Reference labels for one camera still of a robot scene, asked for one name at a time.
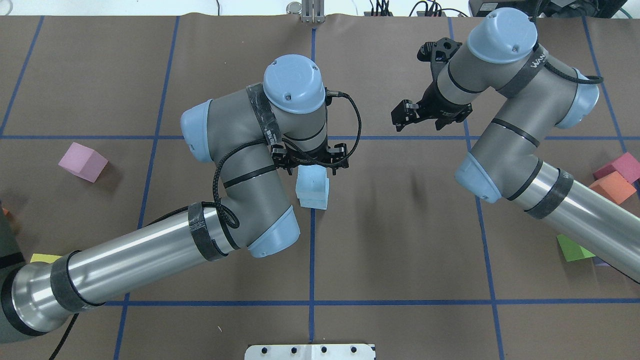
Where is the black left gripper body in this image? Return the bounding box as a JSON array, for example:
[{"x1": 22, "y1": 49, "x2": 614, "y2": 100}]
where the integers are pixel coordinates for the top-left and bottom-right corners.
[{"x1": 270, "y1": 141, "x2": 350, "y2": 176}]

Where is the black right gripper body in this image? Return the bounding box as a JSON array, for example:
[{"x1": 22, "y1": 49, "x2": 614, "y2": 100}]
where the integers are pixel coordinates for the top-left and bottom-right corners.
[{"x1": 416, "y1": 82, "x2": 473, "y2": 123}]

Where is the light blue block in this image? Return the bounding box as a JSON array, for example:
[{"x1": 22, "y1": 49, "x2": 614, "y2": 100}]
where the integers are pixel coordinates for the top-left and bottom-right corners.
[
  {"x1": 298, "y1": 197, "x2": 329, "y2": 210},
  {"x1": 295, "y1": 164, "x2": 329, "y2": 202}
]

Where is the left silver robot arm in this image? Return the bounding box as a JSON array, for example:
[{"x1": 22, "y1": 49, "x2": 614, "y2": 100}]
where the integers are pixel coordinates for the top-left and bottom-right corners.
[{"x1": 1, "y1": 54, "x2": 354, "y2": 344}]

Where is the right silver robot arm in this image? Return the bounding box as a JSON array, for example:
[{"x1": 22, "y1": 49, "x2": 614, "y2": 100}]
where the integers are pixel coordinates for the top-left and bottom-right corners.
[{"x1": 390, "y1": 7, "x2": 640, "y2": 281}]

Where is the small metal cylinder weight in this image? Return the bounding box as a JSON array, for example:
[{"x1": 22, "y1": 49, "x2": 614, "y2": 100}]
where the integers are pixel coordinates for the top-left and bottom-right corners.
[{"x1": 285, "y1": 1, "x2": 303, "y2": 15}]

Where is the green foam block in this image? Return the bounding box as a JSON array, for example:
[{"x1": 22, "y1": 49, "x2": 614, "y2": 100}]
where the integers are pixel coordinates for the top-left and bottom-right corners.
[{"x1": 556, "y1": 234, "x2": 595, "y2": 262}]

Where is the orange foam block far side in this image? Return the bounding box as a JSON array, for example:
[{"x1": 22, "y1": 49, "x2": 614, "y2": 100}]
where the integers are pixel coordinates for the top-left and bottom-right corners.
[{"x1": 589, "y1": 171, "x2": 637, "y2": 205}]

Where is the magenta foam block far side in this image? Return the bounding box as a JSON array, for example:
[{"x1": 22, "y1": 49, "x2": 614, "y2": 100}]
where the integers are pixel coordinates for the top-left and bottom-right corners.
[{"x1": 592, "y1": 152, "x2": 640, "y2": 183}]

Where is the pink foam block near left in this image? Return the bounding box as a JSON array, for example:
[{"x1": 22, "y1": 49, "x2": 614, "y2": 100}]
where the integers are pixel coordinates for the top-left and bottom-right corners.
[{"x1": 58, "y1": 142, "x2": 109, "y2": 183}]

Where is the yellow foam block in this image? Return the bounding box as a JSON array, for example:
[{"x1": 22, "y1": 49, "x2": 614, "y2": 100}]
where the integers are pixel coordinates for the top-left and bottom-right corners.
[{"x1": 30, "y1": 253, "x2": 62, "y2": 264}]

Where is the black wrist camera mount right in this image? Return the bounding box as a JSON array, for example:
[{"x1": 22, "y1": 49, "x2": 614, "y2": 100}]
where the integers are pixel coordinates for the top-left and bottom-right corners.
[{"x1": 416, "y1": 37, "x2": 463, "y2": 80}]

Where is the aluminium frame post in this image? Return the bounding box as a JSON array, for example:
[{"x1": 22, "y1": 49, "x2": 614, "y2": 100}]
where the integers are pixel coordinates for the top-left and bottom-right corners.
[{"x1": 300, "y1": 0, "x2": 326, "y2": 24}]

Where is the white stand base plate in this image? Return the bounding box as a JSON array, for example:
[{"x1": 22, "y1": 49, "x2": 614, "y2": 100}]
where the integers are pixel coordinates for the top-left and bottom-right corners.
[{"x1": 244, "y1": 343, "x2": 377, "y2": 360}]

